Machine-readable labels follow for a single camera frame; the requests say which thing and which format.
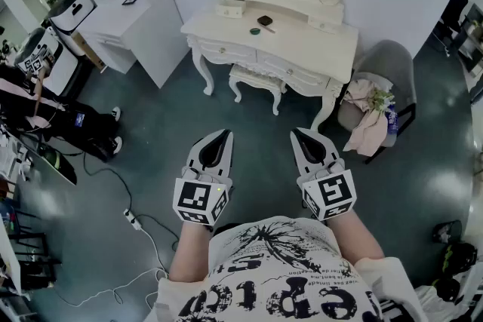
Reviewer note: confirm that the cream carved stool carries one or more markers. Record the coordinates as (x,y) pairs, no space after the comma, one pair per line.
(256,81)

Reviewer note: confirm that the grey upholstered chair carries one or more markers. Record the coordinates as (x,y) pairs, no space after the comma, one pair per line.
(392,60)

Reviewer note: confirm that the small white green bouquet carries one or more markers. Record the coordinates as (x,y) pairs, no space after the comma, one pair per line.
(382,99)

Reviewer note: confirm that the black compact case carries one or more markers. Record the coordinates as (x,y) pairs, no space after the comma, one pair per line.
(265,20)

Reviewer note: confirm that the white desk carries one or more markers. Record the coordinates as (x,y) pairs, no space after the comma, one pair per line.
(113,30)

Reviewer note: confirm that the white black-printed shirt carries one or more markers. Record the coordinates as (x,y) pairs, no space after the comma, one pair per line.
(271,275)

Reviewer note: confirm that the black glossy oval board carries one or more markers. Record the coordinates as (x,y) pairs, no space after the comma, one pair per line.
(56,166)

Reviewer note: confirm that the white rounded appliance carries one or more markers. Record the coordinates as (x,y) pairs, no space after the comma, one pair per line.
(75,17)
(60,71)

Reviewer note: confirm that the white power strip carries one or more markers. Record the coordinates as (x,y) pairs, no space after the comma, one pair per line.
(132,219)

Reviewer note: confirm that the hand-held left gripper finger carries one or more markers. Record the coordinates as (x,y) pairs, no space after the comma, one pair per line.
(227,158)
(195,154)

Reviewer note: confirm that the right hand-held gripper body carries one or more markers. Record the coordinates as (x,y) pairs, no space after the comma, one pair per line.
(332,192)

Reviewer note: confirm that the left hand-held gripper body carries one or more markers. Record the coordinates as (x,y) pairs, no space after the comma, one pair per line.
(196,196)

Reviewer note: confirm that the small green round jar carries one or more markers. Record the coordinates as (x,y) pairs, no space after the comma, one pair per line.
(255,31)

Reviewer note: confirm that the white ornate dressing table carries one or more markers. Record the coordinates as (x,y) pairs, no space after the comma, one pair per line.
(302,45)

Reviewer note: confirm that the black metal rack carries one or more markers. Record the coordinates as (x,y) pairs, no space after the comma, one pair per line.
(34,256)

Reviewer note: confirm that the person's left forearm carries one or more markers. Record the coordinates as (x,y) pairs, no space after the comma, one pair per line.
(190,252)

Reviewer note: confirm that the person's right forearm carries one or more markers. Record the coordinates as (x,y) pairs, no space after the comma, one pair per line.
(351,237)

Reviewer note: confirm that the blue bottle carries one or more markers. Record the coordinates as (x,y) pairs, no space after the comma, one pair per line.
(392,122)

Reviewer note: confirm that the black green backpack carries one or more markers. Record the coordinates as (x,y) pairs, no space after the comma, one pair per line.
(460,258)

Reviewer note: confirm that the pink cloth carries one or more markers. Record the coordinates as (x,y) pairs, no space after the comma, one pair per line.
(368,128)

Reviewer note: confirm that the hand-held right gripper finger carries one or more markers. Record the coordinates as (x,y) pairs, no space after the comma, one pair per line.
(300,162)
(324,145)

